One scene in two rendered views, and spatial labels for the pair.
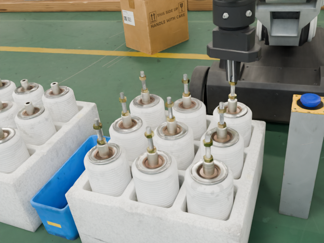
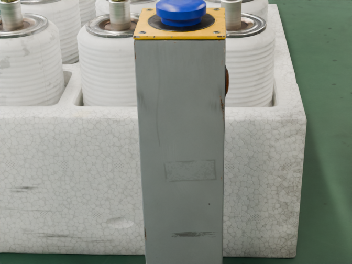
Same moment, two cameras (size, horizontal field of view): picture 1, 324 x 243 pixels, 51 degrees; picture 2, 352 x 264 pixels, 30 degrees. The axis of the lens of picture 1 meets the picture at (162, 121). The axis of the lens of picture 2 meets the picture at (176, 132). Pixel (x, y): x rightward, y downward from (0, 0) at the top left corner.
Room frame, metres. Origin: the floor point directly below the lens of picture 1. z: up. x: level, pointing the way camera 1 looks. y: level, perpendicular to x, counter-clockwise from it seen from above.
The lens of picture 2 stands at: (0.42, -0.78, 0.48)
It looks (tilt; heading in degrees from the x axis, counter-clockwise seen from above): 28 degrees down; 69
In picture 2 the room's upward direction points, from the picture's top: 1 degrees counter-clockwise
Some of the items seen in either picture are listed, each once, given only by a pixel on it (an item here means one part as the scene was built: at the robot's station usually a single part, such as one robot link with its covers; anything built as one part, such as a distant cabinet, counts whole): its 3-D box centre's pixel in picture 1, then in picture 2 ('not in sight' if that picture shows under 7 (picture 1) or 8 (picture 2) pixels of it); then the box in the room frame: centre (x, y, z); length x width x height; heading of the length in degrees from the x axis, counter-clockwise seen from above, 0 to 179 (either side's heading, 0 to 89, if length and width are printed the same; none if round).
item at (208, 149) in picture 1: (208, 151); not in sight; (0.50, -0.08, 0.30); 0.01 x 0.01 x 0.08
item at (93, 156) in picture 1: (104, 153); not in sight; (0.60, 0.13, 0.25); 0.08 x 0.08 x 0.01
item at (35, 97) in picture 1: (35, 113); not in sight; (0.99, 0.41, 0.16); 0.10 x 0.10 x 0.18
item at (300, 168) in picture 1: (300, 161); (185, 188); (0.60, -0.32, 0.16); 0.07 x 0.07 x 0.31; 65
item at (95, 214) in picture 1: (177, 181); (139, 111); (0.66, -0.02, 0.09); 0.39 x 0.39 x 0.18; 65
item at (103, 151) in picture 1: (103, 149); not in sight; (0.60, 0.13, 0.26); 0.02 x 0.02 x 0.03
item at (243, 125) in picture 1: (232, 139); (229, 102); (0.71, -0.18, 0.16); 0.10 x 0.10 x 0.18
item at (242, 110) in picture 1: (232, 110); (230, 25); (0.71, -0.18, 0.25); 0.08 x 0.08 x 0.01
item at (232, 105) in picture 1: (232, 105); (230, 13); (0.71, -0.18, 0.26); 0.02 x 0.02 x 0.03
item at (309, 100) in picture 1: (310, 101); (180, 13); (0.60, -0.32, 0.32); 0.04 x 0.04 x 0.02
